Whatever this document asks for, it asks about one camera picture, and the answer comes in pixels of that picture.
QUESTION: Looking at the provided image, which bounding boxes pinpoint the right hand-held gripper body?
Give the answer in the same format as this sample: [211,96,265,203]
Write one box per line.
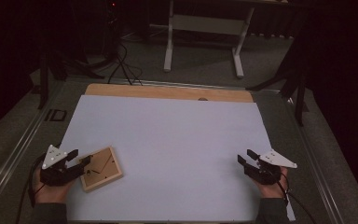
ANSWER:
[243,148,298,187]

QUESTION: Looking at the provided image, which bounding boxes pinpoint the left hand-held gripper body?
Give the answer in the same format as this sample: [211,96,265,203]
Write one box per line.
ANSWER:
[39,144,86,187]

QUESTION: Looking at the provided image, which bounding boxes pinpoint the wooden picture frame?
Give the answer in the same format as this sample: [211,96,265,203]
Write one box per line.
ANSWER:
[77,146,124,193]

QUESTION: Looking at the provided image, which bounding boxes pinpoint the person's right hand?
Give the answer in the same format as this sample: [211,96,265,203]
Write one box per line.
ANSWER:
[254,167,291,200]

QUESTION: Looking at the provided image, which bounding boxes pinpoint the person's left hand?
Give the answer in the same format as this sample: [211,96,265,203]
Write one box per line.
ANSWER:
[32,167,76,204]

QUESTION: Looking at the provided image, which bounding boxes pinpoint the black floor hatch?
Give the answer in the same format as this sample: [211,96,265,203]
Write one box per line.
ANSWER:
[44,108,68,122]

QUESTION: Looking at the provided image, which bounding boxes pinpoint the white table sheet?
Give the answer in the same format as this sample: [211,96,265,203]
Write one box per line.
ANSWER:
[59,94,296,222]

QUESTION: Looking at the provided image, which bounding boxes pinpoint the black metal stand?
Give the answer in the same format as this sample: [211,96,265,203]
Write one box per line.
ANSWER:
[246,31,310,127]
[36,46,106,110]

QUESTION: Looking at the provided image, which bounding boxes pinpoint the left hand-held gripper cable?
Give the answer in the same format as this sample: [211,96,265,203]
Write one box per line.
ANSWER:
[14,152,48,224]

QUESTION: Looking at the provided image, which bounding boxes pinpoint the hand-held gripper cable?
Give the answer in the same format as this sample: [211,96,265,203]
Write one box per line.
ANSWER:
[274,172,319,224]
[14,152,48,224]

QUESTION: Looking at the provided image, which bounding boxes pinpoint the metal floor rail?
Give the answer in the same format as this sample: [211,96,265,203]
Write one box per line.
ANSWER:
[0,102,62,214]
[105,77,282,93]
[280,92,347,224]

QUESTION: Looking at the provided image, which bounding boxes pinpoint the right hand-held gripper cable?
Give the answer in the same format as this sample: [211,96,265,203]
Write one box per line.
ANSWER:
[274,172,319,224]

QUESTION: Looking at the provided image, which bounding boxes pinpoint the black floor cables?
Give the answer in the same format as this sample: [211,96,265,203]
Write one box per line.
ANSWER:
[106,40,145,87]

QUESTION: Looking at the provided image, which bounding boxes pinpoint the white metal desk frame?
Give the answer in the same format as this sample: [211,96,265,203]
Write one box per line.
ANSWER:
[162,0,290,78]

